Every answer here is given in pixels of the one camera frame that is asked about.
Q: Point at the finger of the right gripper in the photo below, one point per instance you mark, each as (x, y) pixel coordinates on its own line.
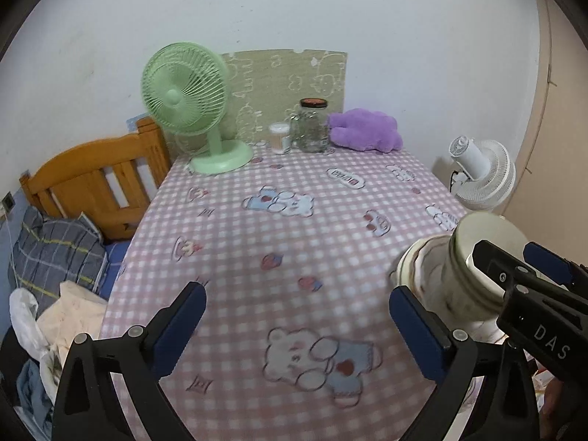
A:
(502, 268)
(551, 265)

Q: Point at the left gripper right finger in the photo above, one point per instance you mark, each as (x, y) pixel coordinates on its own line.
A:
(505, 408)

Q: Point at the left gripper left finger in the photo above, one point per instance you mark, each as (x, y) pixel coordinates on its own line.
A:
(87, 406)

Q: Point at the floral bowl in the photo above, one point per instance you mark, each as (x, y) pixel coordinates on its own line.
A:
(471, 295)
(441, 293)

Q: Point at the white red-patterned plate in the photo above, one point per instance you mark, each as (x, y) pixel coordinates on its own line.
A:
(421, 265)

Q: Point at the white floor fan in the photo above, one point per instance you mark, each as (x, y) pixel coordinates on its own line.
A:
(486, 174)

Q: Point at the cream cloth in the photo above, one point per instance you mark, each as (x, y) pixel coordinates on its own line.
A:
(76, 311)

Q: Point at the pink checkered tablecloth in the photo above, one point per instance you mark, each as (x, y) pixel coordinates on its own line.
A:
(294, 252)

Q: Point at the white plastic bag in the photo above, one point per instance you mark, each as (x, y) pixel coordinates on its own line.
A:
(23, 307)

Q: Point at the purple plush toy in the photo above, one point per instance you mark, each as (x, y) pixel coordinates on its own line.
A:
(363, 130)

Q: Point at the wooden bed headboard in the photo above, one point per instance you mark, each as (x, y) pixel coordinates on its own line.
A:
(100, 179)

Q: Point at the glass jar black lid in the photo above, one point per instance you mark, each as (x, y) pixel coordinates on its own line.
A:
(310, 126)

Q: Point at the cotton swab container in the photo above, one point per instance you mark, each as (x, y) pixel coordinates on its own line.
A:
(279, 137)

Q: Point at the green desk fan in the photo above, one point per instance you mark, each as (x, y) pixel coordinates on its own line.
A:
(184, 87)

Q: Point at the green cartoon wall mat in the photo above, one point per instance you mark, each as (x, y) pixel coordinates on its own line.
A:
(265, 86)

